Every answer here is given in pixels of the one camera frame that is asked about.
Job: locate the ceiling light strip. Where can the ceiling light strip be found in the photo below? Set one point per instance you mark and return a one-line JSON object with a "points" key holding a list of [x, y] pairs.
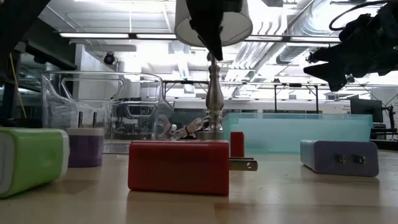
{"points": [[311, 39], [155, 36], [93, 35]]}

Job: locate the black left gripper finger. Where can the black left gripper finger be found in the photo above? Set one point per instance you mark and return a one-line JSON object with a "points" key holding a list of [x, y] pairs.
{"points": [[214, 31]]}

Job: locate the black monitor stand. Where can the black monitor stand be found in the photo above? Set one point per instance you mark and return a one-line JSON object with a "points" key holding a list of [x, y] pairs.
{"points": [[391, 121]]}

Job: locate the dark metal shelving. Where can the dark metal shelving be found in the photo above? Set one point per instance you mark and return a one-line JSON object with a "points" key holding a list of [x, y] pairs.
{"points": [[9, 93]]}

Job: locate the black computer monitor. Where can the black computer monitor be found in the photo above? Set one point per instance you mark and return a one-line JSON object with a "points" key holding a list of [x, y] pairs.
{"points": [[367, 110]]}

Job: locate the black desk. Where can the black desk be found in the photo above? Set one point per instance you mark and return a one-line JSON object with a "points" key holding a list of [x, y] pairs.
{"points": [[384, 143]]}

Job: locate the red wall charger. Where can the red wall charger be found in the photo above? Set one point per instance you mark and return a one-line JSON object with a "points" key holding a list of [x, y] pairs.
{"points": [[177, 168]]}

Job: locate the white shade silver table lamp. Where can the white shade silver table lamp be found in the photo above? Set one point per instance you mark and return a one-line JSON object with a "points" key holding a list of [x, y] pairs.
{"points": [[214, 99]]}

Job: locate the black ceiling fixture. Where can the black ceiling fixture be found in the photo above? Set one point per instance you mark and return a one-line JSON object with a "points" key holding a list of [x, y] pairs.
{"points": [[311, 58]]}

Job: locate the black frame background table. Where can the black frame background table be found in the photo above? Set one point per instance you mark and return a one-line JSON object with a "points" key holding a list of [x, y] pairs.
{"points": [[275, 99]]}

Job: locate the red eraser bar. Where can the red eraser bar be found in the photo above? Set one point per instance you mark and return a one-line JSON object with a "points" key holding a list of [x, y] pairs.
{"points": [[237, 144]]}

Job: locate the clear plastic bin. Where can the clear plastic bin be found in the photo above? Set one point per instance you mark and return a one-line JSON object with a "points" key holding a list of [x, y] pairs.
{"points": [[53, 109]]}

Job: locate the black ceiling spotlight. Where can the black ceiling spotlight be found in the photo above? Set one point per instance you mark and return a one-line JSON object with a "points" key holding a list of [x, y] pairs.
{"points": [[109, 58]]}

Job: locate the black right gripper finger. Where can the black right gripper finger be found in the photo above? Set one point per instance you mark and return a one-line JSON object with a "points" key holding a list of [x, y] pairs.
{"points": [[334, 55], [332, 73]]}

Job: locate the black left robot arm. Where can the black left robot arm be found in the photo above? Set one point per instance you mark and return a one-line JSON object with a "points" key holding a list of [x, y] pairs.
{"points": [[15, 18]]}

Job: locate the green white wall charger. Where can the green white wall charger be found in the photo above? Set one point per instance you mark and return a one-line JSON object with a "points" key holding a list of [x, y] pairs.
{"points": [[37, 161]]}

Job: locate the small purple white wall charger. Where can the small purple white wall charger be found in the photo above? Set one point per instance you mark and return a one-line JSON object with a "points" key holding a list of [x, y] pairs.
{"points": [[85, 149]]}

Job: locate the teal translucent plastic bin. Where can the teal translucent plastic bin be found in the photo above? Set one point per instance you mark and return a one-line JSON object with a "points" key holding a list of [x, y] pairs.
{"points": [[295, 133]]}

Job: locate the light blue wall charger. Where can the light blue wall charger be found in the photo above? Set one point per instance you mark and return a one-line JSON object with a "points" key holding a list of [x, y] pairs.
{"points": [[323, 157]]}

